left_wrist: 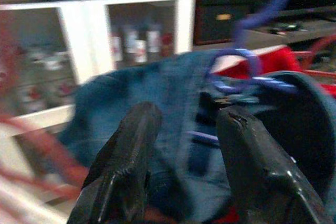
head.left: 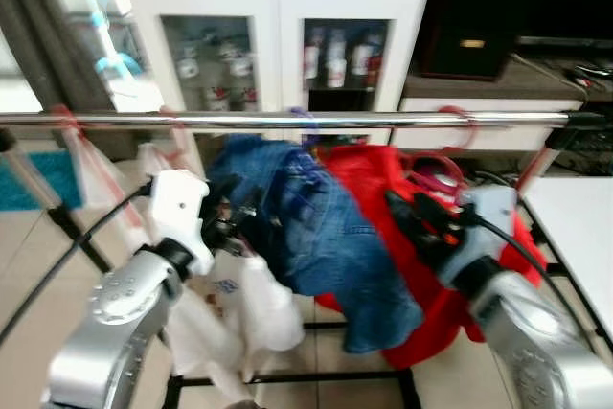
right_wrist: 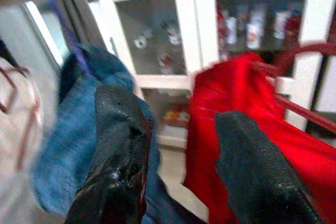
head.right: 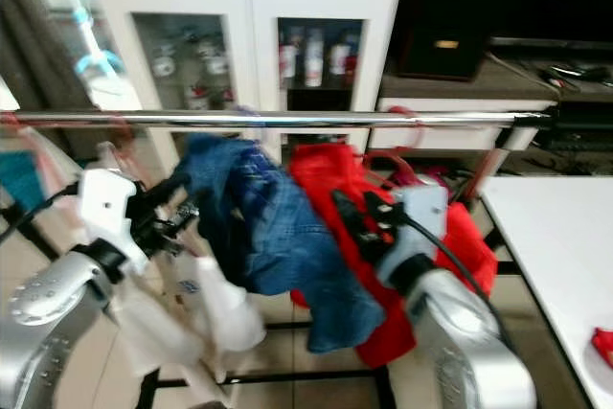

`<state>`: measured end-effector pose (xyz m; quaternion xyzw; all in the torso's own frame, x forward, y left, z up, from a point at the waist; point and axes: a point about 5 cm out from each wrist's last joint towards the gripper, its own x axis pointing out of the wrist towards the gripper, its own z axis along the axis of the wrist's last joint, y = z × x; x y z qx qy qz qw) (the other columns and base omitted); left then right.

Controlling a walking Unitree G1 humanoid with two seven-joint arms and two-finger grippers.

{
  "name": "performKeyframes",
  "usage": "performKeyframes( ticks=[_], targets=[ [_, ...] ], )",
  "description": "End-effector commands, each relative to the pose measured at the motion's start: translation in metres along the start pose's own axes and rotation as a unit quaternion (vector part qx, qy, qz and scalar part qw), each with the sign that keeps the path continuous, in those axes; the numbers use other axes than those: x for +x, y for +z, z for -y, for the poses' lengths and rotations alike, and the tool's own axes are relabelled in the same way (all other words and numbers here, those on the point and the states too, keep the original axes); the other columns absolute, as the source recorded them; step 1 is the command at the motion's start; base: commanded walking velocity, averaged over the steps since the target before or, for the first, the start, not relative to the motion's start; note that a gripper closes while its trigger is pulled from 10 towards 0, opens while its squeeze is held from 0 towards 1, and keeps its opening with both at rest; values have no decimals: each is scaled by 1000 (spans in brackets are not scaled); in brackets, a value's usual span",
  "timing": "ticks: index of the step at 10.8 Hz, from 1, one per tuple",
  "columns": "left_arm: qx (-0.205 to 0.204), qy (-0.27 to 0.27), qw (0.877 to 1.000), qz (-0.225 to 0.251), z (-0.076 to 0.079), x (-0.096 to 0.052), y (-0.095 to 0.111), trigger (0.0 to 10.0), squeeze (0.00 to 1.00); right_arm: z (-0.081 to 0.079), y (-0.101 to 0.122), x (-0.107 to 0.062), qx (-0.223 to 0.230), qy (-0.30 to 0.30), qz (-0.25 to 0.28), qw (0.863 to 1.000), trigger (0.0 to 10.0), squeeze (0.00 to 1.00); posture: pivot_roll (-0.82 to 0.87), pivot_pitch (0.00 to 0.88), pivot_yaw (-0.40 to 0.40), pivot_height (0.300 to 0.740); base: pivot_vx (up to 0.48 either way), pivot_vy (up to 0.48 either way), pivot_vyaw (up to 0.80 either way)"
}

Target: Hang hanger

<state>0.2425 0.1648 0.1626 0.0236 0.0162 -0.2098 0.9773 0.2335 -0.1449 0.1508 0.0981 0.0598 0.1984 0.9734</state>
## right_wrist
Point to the white bottle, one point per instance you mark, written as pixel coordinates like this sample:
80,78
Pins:
255,28
281,26
231,31

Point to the white glass-door cabinet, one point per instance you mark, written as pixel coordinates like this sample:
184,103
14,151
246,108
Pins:
199,24

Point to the red shirt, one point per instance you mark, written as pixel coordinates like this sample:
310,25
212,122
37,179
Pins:
236,90

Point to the white framed glass door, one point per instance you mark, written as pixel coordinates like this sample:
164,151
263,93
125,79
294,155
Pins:
42,30

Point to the purple clothes hanger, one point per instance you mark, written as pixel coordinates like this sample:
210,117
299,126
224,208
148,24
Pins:
78,52

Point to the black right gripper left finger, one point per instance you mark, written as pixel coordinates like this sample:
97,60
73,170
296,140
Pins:
118,129

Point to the blue denim garment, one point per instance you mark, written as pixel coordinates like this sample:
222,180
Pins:
71,134

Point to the dark grey curtain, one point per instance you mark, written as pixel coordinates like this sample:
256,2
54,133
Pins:
78,19

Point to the white shirt with blue logo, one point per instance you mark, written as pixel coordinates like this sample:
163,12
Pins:
13,129

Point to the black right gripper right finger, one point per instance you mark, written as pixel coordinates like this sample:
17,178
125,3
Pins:
252,171

